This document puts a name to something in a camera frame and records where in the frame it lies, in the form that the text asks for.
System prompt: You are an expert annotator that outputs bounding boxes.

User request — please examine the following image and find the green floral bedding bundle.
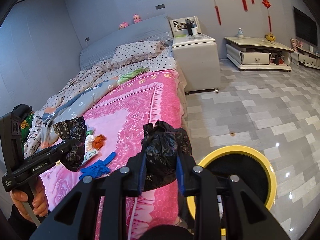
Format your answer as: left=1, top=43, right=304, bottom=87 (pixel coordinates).
left=21, top=112, right=34, bottom=146

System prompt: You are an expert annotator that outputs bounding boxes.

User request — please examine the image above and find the left pink plush toy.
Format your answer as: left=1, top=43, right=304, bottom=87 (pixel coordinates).
left=118, top=22, right=129, bottom=29

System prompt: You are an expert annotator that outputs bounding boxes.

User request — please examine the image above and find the yellow rimmed trash bin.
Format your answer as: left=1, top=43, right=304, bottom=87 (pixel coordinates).
left=199, top=145, right=277, bottom=239

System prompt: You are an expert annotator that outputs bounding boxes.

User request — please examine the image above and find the small white bottle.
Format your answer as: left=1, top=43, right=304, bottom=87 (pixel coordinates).
left=238, top=28, right=244, bottom=38

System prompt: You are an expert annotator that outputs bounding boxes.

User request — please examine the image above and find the person's left hand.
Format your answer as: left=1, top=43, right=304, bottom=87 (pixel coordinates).
left=9, top=175, right=49, bottom=222

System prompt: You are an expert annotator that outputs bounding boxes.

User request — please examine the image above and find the large black plastic bag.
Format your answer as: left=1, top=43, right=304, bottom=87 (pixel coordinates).
left=53, top=116, right=87, bottom=172

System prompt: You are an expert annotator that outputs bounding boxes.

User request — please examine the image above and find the small green wrapper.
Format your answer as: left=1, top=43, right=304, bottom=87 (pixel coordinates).
left=86, top=127, right=95, bottom=135

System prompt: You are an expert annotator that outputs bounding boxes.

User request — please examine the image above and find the pink plush toy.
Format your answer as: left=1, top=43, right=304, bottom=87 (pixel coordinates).
left=133, top=14, right=142, bottom=23
left=118, top=22, right=129, bottom=29

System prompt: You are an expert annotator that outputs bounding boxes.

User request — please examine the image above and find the yellow bowl ornament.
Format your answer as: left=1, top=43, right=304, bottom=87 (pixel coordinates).
left=265, top=33, right=276, bottom=42

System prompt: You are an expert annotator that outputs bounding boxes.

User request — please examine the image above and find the white tissue wad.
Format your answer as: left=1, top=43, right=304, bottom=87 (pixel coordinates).
left=85, top=134, right=95, bottom=152

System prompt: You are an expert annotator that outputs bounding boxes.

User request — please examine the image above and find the grey wall switch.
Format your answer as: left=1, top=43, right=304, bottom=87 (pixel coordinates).
left=156, top=4, right=165, bottom=10

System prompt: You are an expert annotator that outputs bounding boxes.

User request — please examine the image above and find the wall mounted television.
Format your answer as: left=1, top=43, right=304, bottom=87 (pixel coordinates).
left=293, top=7, right=318, bottom=47

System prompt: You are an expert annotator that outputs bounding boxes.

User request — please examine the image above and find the polka dot pillow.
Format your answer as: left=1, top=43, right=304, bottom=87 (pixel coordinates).
left=111, top=41, right=165, bottom=66

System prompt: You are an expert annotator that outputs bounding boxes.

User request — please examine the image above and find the polka dot crumpled duvet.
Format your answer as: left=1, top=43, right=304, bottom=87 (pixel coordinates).
left=23, top=60, right=111, bottom=158

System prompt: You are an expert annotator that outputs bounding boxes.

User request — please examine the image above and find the white bedside cabinet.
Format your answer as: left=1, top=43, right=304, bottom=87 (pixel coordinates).
left=169, top=16, right=221, bottom=94

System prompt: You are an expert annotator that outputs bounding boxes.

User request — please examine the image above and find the black clothing pile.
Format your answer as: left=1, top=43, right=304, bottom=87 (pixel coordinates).
left=12, top=104, right=33, bottom=122

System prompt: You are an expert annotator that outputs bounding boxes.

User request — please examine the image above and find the orange peel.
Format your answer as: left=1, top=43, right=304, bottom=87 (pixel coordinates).
left=92, top=134, right=106, bottom=150

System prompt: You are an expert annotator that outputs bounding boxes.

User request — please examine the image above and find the grey patterned quilt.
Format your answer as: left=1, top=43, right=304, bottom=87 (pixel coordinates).
left=41, top=77, right=118, bottom=138

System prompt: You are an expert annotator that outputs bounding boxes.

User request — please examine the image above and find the right pink plush toy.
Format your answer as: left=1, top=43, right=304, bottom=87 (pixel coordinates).
left=133, top=14, right=142, bottom=23

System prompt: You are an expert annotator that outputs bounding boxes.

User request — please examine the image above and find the pink figurine on stand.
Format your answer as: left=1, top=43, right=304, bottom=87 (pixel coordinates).
left=290, top=38, right=300, bottom=52

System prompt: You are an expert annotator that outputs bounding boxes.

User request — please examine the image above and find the white cup on cabinet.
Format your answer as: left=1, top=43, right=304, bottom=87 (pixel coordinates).
left=191, top=27, right=198, bottom=35

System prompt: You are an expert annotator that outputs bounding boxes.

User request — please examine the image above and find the white tv stand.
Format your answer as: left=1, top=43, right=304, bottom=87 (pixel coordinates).
left=291, top=47, right=320, bottom=69

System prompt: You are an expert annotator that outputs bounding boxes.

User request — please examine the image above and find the blue rubber glove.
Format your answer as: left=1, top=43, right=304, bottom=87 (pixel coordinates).
left=79, top=152, right=117, bottom=180

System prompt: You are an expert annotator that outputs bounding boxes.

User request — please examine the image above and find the small black plastic bag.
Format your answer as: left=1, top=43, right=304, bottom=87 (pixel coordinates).
left=142, top=120, right=192, bottom=191

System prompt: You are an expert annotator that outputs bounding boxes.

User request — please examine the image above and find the silver wipes packet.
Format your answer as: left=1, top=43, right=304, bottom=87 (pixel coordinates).
left=81, top=148, right=99, bottom=166

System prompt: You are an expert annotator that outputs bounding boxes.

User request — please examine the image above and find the white coffee table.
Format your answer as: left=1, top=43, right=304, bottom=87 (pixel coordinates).
left=225, top=37, right=293, bottom=72

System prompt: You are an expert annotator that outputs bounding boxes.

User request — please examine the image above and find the green floral pillow edge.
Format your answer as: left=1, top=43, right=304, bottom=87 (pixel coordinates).
left=117, top=67, right=149, bottom=85

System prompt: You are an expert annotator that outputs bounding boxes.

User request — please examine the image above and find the pink floral bed cover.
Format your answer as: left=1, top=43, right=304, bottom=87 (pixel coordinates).
left=39, top=69, right=188, bottom=240

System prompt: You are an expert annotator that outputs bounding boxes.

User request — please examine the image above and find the black thermos bottle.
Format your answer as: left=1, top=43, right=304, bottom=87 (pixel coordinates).
left=185, top=19, right=193, bottom=35

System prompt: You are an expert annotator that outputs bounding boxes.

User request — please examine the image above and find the grey upholstered headboard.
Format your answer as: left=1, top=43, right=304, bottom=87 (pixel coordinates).
left=79, top=15, right=173, bottom=70

